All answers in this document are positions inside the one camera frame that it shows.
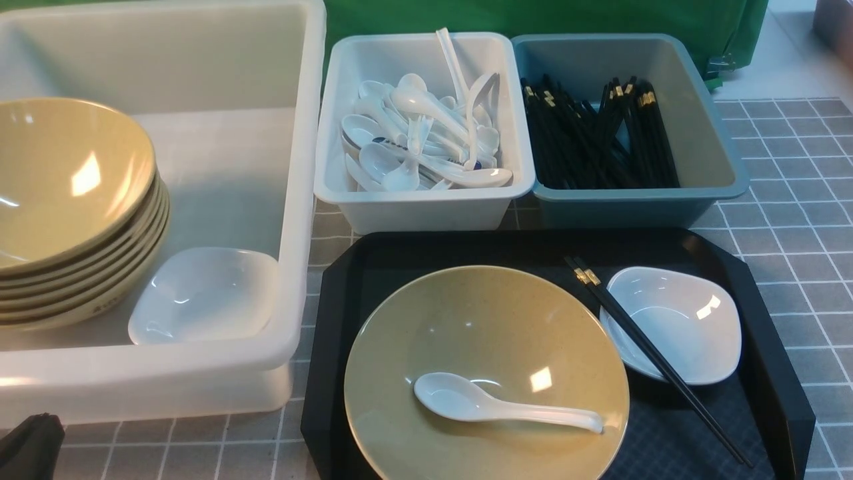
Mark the tan noodle bowl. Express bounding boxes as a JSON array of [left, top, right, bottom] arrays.
[[344, 265, 630, 479]]

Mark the black chopstick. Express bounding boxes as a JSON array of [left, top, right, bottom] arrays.
[[572, 256, 754, 466], [564, 257, 747, 467]]

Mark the white soup spoon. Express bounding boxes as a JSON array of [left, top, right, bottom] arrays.
[[413, 373, 605, 434]]

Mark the white square sauce dish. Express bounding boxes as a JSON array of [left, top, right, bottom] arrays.
[[606, 265, 742, 386]]

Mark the stacked tan bowl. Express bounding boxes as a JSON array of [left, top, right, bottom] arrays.
[[1, 205, 171, 331], [1, 174, 161, 289], [1, 97, 157, 275], [0, 180, 166, 297], [1, 189, 171, 321]]

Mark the bottom stacked tan bowl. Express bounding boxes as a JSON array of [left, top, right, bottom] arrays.
[[1, 205, 171, 331]]

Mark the top stacked tan bowl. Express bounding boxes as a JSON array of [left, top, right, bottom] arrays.
[[1, 97, 157, 275]]

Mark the pile of white spoons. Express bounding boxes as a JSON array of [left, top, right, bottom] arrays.
[[339, 72, 514, 192]]

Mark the white spoon bin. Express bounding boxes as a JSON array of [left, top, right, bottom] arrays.
[[315, 31, 536, 236]]

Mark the long white upright spoon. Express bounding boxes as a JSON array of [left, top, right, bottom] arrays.
[[436, 27, 468, 107]]

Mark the bundle of black chopsticks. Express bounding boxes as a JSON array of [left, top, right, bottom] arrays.
[[520, 75, 680, 189]]

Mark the large translucent white tub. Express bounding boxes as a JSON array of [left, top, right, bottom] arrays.
[[2, 1, 327, 429]]

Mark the white dish in tub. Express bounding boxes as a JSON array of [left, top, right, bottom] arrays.
[[127, 247, 278, 345]]

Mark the blue-grey chopstick bin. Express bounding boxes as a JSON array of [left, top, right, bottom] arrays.
[[512, 33, 749, 228]]

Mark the black serving tray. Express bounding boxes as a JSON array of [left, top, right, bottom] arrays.
[[301, 228, 816, 479]]

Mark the green cloth backdrop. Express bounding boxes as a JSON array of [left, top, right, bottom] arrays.
[[324, 1, 768, 79]]

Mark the black object bottom left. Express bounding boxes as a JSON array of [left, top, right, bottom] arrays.
[[1, 413, 65, 479]]

